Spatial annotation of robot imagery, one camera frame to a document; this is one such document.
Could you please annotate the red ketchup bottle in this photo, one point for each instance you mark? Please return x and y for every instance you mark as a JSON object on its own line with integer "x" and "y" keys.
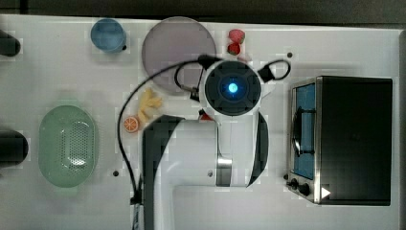
{"x": 204, "y": 116}

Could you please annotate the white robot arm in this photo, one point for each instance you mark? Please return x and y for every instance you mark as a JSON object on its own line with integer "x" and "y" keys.
{"x": 229, "y": 150}

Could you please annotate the grey round plate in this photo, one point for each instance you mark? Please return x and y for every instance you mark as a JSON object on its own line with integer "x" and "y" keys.
{"x": 174, "y": 40}

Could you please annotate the yellow peeled toy banana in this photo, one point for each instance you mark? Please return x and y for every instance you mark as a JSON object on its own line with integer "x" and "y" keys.
{"x": 148, "y": 101}

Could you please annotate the toy orange half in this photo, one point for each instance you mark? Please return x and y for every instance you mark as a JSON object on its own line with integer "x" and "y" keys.
{"x": 131, "y": 124}

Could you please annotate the red toy strawberry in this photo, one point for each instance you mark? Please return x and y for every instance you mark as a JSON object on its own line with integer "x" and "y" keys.
{"x": 236, "y": 37}

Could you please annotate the blue cup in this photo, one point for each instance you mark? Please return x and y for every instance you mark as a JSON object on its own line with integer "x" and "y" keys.
{"x": 108, "y": 35}

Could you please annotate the green oval colander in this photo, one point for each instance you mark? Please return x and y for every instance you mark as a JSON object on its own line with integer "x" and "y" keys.
{"x": 67, "y": 153}

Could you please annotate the silver toaster oven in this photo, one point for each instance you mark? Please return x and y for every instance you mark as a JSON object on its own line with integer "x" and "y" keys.
{"x": 341, "y": 140}

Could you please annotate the black pot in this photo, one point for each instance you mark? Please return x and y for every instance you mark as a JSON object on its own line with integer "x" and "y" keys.
{"x": 14, "y": 148}

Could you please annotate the dark grey cup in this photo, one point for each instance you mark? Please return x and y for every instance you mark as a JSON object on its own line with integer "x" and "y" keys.
{"x": 9, "y": 45}

